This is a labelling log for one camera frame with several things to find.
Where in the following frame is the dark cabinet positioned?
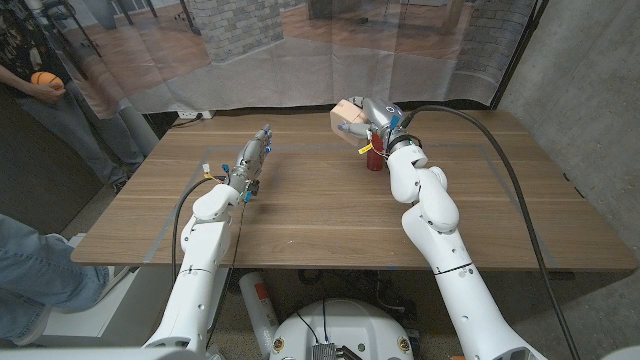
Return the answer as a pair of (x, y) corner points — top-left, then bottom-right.
(0, 94), (106, 236)

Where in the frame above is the standing person in dark shirt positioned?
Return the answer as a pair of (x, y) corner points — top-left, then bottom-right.
(0, 0), (147, 194)

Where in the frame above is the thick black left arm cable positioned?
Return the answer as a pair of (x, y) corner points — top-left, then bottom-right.
(170, 175), (226, 286)

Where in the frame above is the red plastic cup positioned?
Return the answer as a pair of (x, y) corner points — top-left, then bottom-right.
(366, 132), (386, 172)

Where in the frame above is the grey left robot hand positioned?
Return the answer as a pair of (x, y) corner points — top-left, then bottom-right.
(227, 124), (274, 201)

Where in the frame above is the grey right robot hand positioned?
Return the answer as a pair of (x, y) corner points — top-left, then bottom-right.
(337, 96), (419, 152)

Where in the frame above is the printed room backdrop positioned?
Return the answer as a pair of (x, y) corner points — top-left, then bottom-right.
(29, 0), (539, 115)

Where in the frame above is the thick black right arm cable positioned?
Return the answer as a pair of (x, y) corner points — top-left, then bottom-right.
(402, 104), (582, 360)

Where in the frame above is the pale pink jewelry box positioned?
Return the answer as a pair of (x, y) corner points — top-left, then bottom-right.
(329, 98), (374, 148)

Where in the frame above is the seated person in blue jeans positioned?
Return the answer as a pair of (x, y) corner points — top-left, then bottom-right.
(0, 214), (111, 346)

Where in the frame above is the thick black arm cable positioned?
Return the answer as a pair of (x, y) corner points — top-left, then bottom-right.
(402, 104), (582, 360)
(170, 175), (226, 286)

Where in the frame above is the white cylinder with orange label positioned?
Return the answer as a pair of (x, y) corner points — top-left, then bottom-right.
(238, 271), (280, 359)

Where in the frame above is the black backdrop stand pole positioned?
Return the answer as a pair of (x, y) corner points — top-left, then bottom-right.
(489, 0), (550, 110)

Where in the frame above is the small orange ball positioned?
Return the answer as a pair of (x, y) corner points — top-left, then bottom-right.
(30, 71), (65, 92)

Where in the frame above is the white robot torso base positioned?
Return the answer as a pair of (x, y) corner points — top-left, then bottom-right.
(269, 298), (415, 360)

